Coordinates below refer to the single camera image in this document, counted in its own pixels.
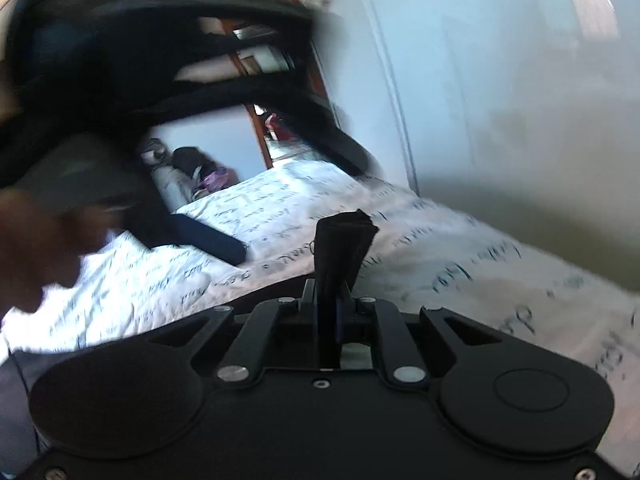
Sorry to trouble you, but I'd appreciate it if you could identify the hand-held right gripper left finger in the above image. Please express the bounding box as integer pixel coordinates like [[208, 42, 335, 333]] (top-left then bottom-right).
[[145, 279, 320, 384]]

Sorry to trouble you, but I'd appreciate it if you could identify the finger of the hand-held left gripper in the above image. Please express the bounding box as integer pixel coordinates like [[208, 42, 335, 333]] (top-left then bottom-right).
[[100, 0, 372, 177], [122, 194, 249, 266]]

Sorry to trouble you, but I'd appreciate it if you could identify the person's left hand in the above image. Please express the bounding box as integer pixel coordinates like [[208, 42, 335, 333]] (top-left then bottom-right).
[[0, 192, 119, 319]]

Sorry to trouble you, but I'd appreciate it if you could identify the white printed bed sheet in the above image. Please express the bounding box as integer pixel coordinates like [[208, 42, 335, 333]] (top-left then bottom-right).
[[0, 157, 640, 386]]

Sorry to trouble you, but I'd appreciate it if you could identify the purple bag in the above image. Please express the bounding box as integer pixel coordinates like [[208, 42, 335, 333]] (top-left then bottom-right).
[[199, 167, 232, 195]]

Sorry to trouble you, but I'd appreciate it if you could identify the white wardrobe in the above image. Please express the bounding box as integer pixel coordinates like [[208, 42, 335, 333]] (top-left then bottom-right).
[[320, 0, 640, 291]]

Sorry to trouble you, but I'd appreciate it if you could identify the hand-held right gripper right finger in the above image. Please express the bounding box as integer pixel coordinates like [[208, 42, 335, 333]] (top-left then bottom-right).
[[336, 284, 503, 387]]

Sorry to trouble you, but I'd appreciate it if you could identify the black backpack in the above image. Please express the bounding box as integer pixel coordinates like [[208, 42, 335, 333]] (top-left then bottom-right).
[[172, 147, 217, 182]]

